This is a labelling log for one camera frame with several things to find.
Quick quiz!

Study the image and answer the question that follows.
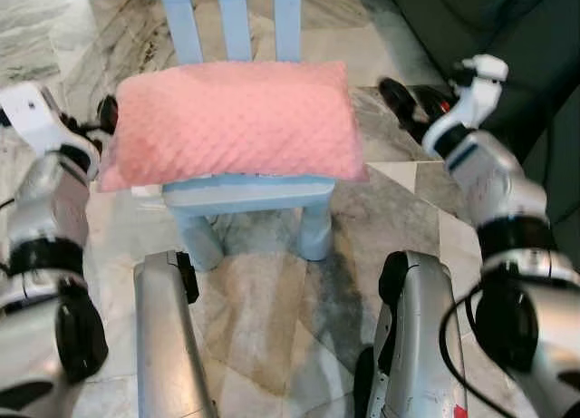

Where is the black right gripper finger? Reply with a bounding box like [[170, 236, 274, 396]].
[[378, 77, 430, 141]]

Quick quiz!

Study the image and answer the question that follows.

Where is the pink dotted pillow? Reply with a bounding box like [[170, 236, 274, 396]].
[[97, 61, 370, 193]]

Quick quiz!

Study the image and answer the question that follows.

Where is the grey-green leather sofa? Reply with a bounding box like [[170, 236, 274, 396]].
[[379, 0, 580, 267]]

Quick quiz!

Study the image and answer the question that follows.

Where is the light blue wooden chair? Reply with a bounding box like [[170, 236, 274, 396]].
[[122, 0, 337, 273]]

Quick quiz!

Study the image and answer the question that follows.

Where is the silver left robot leg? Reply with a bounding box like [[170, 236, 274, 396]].
[[133, 249, 219, 418]]

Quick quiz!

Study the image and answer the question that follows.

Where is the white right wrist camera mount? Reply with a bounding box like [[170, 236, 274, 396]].
[[422, 54, 509, 152]]

